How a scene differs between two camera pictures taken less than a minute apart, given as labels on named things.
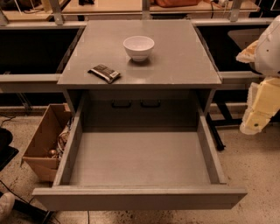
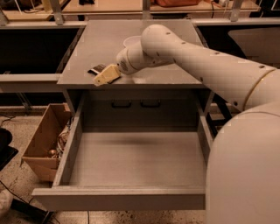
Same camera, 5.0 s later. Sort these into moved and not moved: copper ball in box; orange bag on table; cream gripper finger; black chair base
Moved: cream gripper finger
Not moved: copper ball in box; orange bag on table; black chair base
